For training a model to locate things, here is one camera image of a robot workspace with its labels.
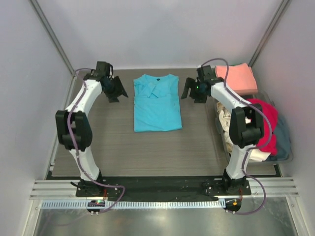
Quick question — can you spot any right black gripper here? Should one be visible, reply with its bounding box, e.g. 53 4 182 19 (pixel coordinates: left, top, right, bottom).
181 78 207 104

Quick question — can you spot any turquoise t shirt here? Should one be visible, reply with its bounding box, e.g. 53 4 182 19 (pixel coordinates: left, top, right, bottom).
133 74 183 132

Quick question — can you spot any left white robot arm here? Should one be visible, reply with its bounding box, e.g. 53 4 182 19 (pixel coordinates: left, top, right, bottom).
55 61 127 197

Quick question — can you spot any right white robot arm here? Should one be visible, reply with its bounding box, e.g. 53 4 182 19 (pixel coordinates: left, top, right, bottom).
181 65 264 195

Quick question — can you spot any folded pink t shirt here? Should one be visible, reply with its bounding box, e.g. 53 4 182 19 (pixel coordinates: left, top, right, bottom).
227 63 258 96

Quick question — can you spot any cream t shirt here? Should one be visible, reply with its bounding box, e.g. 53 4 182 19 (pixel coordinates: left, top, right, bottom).
216 102 271 162

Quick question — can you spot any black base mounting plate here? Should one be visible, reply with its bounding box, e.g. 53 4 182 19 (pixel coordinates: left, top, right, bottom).
71 176 251 202

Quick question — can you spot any red t shirt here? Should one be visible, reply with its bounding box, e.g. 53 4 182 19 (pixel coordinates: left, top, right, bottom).
248 99 278 156

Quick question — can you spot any teal grey t shirt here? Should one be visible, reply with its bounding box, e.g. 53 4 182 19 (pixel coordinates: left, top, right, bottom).
265 115 291 162

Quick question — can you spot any clear plastic bin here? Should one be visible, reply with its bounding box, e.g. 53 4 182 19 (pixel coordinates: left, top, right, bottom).
214 100 293 164

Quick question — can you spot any right aluminium frame post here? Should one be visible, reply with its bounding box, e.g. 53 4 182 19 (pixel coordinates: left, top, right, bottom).
249 0 292 67

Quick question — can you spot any aluminium frame post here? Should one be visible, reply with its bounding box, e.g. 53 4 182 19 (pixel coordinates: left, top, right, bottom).
29 0 74 75
249 0 292 67

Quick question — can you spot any left aluminium frame post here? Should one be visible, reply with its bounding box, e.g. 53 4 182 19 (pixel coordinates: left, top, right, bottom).
29 0 74 75

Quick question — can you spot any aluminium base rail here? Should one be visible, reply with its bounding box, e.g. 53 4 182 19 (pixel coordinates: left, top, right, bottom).
30 177 299 200

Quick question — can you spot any slotted grey cable duct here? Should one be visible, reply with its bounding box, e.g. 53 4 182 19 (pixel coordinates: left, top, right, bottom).
41 199 225 210

